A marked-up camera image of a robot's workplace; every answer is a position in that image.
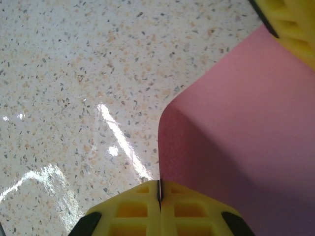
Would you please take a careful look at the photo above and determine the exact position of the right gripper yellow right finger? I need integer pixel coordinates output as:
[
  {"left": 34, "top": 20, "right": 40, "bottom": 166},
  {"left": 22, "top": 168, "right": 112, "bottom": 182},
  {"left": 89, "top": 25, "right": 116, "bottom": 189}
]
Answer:
[{"left": 159, "top": 180, "right": 257, "bottom": 236}]

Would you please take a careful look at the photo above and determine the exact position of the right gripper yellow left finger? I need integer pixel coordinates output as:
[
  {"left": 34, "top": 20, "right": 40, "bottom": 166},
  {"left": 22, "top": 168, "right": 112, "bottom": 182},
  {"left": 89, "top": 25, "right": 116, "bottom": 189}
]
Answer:
[{"left": 67, "top": 180, "right": 161, "bottom": 236}]

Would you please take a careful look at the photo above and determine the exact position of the pink cloth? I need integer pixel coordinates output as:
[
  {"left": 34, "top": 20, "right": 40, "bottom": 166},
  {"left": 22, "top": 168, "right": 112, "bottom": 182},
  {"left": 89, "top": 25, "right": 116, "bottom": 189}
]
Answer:
[{"left": 157, "top": 24, "right": 315, "bottom": 236}]

